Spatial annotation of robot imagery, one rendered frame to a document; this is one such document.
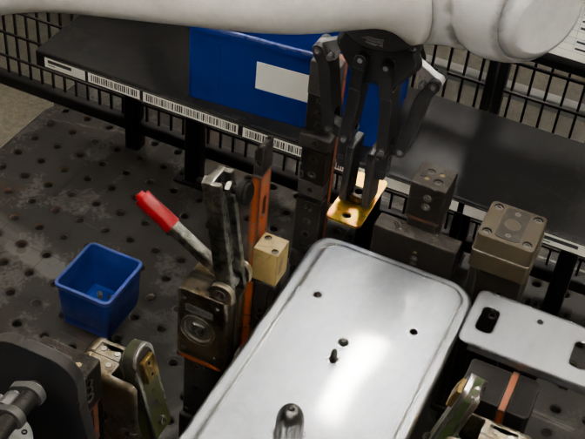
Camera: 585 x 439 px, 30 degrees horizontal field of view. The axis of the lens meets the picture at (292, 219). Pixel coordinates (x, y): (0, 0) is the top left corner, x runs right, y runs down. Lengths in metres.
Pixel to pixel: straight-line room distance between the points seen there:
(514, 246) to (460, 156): 0.22
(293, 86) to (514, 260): 0.40
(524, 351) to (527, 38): 0.67
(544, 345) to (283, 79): 0.52
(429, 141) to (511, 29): 0.86
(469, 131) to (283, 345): 0.49
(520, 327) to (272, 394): 0.33
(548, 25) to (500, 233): 0.69
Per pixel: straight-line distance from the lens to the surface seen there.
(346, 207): 1.12
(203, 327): 1.34
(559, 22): 0.77
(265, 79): 1.57
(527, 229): 1.45
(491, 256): 1.43
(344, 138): 1.08
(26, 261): 1.86
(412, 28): 0.78
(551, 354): 1.38
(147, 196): 1.28
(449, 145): 1.60
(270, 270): 1.35
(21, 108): 3.38
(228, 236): 1.24
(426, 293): 1.41
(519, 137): 1.65
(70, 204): 1.95
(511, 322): 1.40
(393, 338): 1.35
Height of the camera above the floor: 1.98
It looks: 42 degrees down
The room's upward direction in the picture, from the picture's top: 6 degrees clockwise
